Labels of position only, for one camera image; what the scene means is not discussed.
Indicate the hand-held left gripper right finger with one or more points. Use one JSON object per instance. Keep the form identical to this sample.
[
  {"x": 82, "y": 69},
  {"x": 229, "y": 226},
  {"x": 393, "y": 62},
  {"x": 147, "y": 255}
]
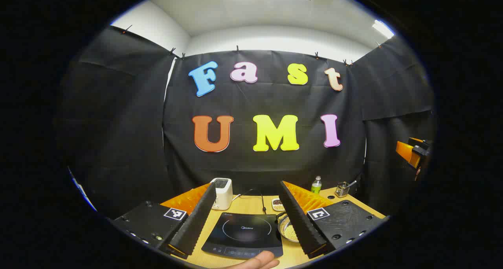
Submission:
[{"x": 298, "y": 222}]

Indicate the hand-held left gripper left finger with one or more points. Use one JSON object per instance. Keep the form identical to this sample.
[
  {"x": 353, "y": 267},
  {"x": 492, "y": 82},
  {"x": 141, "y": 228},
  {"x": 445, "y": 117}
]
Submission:
[{"x": 196, "y": 222}]

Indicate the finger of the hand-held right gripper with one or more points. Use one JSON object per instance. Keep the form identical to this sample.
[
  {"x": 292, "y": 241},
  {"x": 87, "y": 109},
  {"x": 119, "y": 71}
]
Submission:
[{"x": 406, "y": 153}]

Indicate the black induction cooktop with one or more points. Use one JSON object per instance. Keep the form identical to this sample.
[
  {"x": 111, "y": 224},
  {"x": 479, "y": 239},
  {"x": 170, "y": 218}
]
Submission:
[{"x": 243, "y": 229}]

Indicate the pile of yellow soybeans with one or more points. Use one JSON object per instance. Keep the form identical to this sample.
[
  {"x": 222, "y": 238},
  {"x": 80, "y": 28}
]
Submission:
[{"x": 290, "y": 233}]

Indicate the white divided dish of beans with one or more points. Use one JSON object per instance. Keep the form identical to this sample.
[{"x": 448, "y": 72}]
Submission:
[{"x": 278, "y": 204}]

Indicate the white toaster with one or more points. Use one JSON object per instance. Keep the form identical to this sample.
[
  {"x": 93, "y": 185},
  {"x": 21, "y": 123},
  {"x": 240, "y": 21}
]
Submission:
[{"x": 222, "y": 194}]

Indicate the green drink bottle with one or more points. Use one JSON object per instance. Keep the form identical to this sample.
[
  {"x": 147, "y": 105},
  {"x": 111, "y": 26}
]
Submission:
[{"x": 316, "y": 186}]

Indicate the black backdrop cloth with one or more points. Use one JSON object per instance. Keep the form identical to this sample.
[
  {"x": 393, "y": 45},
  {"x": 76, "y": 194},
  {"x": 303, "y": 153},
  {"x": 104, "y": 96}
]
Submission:
[{"x": 255, "y": 163}]

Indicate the small ceiling light panel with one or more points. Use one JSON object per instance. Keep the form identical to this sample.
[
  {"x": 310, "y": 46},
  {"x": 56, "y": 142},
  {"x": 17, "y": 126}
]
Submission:
[{"x": 383, "y": 29}]

